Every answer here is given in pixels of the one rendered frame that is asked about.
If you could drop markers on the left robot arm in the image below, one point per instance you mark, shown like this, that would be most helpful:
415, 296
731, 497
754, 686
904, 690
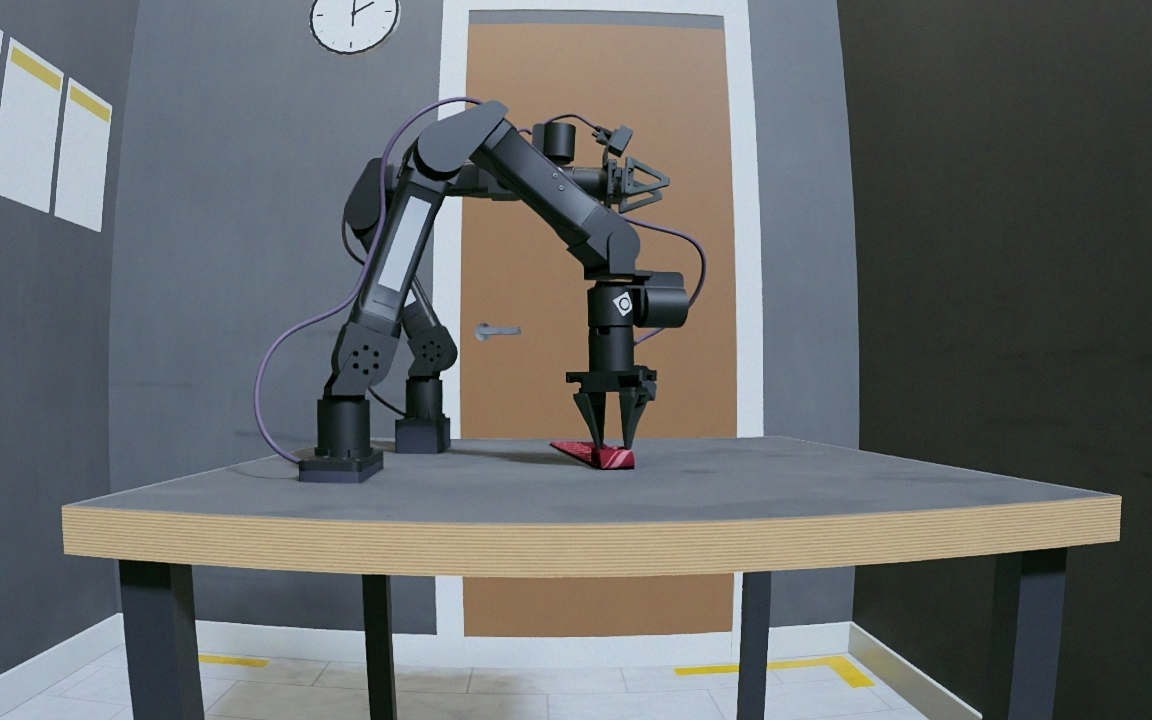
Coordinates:
431, 343

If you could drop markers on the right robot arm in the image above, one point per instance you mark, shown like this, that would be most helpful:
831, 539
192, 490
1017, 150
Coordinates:
597, 237

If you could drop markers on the red striped necktie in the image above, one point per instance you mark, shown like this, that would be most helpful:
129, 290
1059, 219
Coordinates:
607, 458

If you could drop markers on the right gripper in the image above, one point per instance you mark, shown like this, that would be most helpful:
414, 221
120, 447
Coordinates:
610, 357

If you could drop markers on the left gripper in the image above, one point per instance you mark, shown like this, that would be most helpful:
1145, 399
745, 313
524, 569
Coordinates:
594, 180

